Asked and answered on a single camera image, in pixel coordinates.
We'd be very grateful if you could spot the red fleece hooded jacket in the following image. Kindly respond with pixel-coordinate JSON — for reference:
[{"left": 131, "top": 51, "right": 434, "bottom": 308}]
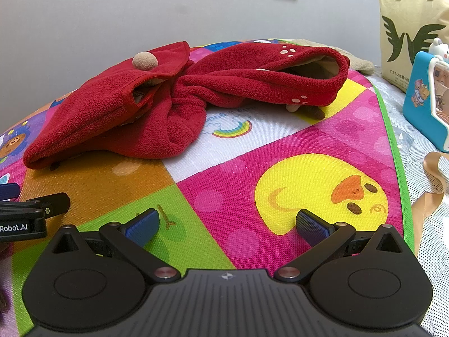
[{"left": 23, "top": 41, "right": 349, "bottom": 170}]

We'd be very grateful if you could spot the tan ribbon strap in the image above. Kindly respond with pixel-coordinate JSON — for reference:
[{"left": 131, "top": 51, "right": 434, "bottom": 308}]
[{"left": 410, "top": 151, "right": 449, "bottom": 254}]

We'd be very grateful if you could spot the cream tote bag green bird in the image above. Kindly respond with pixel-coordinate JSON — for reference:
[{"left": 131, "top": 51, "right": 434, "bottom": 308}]
[{"left": 378, "top": 0, "right": 448, "bottom": 91}]

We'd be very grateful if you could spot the blue toy box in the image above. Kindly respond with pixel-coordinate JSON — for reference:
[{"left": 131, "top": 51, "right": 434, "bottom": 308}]
[{"left": 403, "top": 37, "right": 449, "bottom": 153}]

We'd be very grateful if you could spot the colourful cartoon play mat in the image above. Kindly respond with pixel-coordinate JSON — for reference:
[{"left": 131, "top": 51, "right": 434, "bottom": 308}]
[{"left": 1, "top": 71, "right": 411, "bottom": 336}]

